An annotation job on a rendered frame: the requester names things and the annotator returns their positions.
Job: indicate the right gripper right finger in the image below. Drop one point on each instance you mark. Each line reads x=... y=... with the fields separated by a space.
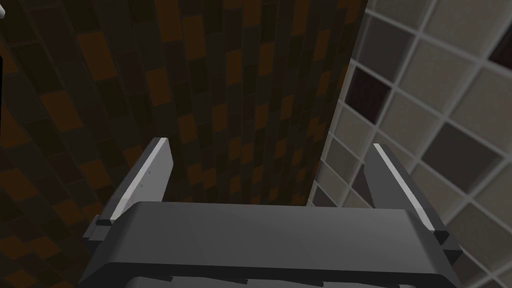
x=394 y=186

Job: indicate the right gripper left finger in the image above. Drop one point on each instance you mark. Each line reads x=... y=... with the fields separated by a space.
x=148 y=178

